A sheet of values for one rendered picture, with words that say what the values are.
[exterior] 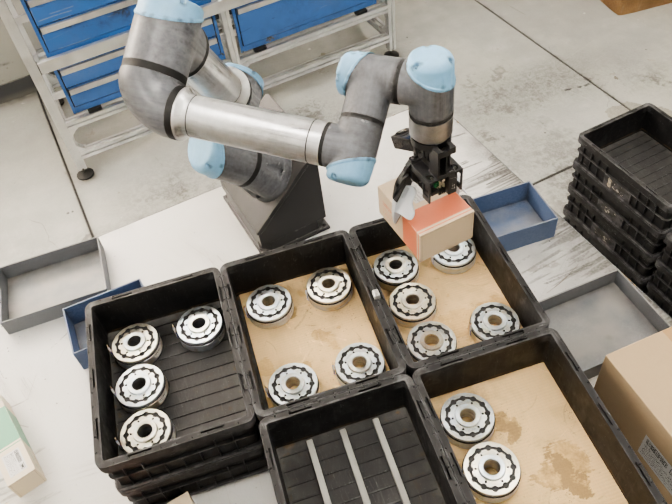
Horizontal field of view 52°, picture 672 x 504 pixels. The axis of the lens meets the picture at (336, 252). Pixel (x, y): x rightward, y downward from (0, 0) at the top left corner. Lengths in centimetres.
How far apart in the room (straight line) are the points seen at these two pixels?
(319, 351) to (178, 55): 66
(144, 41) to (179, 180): 200
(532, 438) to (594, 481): 13
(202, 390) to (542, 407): 69
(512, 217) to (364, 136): 85
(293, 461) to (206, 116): 66
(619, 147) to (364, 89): 149
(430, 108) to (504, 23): 291
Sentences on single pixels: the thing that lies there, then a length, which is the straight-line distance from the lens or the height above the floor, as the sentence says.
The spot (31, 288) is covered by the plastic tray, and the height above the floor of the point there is 70.
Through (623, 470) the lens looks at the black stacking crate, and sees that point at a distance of 134.
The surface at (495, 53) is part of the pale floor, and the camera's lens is 378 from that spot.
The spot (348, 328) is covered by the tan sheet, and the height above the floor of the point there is 83.
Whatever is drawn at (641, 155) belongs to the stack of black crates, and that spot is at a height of 49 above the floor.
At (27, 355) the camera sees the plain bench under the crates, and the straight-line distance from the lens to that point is 189.
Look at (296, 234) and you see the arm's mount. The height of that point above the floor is 73.
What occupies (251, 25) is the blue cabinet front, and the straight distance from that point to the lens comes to 331.
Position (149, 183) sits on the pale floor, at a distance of 327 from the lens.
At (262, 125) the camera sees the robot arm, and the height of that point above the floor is 136.
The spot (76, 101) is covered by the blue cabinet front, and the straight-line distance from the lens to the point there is 325.
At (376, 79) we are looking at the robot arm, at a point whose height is 142.
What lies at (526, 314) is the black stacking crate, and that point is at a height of 88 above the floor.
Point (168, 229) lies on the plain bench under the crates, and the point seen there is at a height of 70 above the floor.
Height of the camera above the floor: 207
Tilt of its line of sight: 49 degrees down
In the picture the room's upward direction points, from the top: 8 degrees counter-clockwise
